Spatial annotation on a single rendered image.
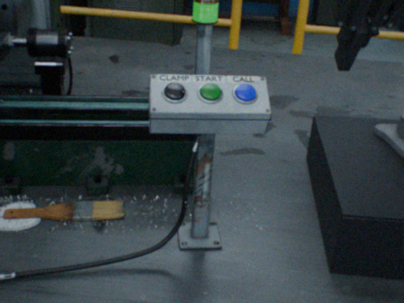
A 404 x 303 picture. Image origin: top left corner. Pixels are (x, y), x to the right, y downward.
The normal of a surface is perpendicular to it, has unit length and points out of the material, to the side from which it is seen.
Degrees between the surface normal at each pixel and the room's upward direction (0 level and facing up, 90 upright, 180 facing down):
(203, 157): 90
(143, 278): 0
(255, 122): 119
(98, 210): 1
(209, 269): 0
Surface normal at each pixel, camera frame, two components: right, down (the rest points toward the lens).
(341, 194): 0.04, -0.90
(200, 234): 0.11, 0.47
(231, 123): 0.07, 0.84
